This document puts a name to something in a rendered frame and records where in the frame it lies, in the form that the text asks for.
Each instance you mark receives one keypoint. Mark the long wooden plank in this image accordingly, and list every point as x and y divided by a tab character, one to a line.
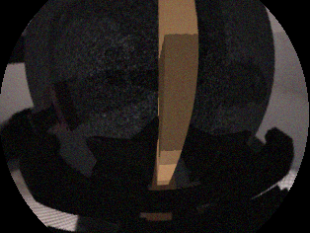
178	67

